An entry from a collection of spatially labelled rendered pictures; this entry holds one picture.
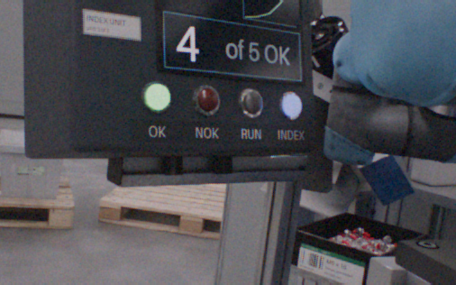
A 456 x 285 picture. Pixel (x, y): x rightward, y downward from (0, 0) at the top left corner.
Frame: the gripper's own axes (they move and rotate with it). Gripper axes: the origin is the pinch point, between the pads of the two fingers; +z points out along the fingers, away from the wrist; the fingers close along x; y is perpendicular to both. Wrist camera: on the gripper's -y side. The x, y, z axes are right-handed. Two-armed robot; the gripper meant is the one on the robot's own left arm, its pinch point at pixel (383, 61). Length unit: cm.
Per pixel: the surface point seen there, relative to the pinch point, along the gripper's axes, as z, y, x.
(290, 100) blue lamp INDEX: -64, 6, 5
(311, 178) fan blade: -5.3, 12.1, 22.5
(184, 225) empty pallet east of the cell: 236, 123, 99
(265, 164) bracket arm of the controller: -57, 10, 13
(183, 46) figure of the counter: -72, 14, 1
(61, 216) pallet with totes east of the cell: 198, 187, 91
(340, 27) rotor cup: 11.2, 9.5, -7.2
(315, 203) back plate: 16.5, 13.7, 31.9
